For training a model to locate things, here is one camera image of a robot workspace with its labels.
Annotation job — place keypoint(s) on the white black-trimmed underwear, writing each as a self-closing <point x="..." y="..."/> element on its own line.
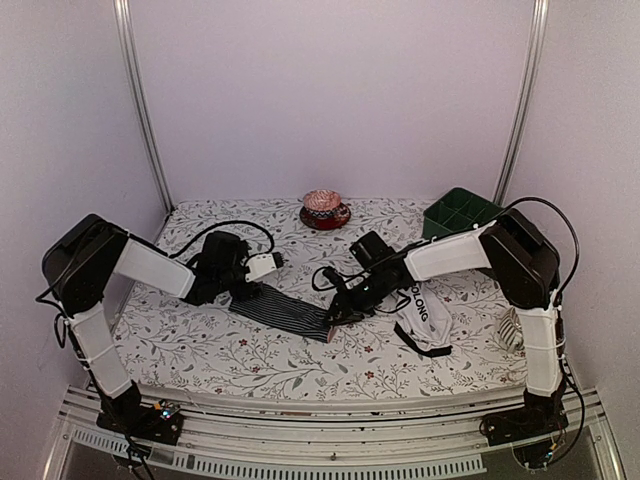
<point x="425" y="324"/>

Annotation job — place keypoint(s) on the navy striped underwear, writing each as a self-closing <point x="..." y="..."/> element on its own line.
<point x="272" y="308"/>

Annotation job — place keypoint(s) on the dark red saucer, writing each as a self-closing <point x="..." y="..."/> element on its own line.
<point x="325" y="220"/>

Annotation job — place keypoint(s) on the red patterned bowl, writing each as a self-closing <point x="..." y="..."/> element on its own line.
<point x="321" y="203"/>

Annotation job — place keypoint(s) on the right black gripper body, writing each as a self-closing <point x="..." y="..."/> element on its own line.
<point x="364" y="303"/>

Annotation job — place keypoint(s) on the floral tablecloth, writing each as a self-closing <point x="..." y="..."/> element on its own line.
<point x="164" y="342"/>

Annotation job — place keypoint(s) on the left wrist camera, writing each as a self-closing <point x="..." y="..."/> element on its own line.
<point x="262" y="265"/>

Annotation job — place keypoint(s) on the right aluminium frame post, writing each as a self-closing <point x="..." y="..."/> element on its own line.
<point x="526" y="92"/>

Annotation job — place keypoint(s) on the left aluminium frame post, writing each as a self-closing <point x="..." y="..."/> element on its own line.
<point x="126" y="38"/>

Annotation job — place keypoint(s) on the front aluminium rail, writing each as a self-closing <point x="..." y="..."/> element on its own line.
<point x="230" y="437"/>

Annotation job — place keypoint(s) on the striped glass mug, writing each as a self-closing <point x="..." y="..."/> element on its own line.
<point x="510" y="331"/>

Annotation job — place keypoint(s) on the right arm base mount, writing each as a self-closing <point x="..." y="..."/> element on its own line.
<point x="539" y="415"/>

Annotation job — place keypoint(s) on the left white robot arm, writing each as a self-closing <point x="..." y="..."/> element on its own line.
<point x="96" y="255"/>

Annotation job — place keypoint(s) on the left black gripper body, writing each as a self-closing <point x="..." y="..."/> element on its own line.
<point x="227" y="280"/>

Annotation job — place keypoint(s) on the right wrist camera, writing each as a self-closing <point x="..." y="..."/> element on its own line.
<point x="335" y="278"/>

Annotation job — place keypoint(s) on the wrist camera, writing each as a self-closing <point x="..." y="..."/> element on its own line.
<point x="262" y="265"/>
<point x="335" y="278"/>

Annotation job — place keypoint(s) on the aluminium frame post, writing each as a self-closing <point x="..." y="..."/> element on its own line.
<point x="526" y="92"/>
<point x="126" y="38"/>

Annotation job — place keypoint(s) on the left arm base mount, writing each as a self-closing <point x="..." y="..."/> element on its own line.
<point x="127" y="415"/>

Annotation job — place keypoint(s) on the green divided organizer tray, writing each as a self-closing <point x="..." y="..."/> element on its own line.
<point x="457" y="211"/>

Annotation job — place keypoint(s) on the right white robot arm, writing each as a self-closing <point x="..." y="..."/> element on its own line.
<point x="524" y="262"/>

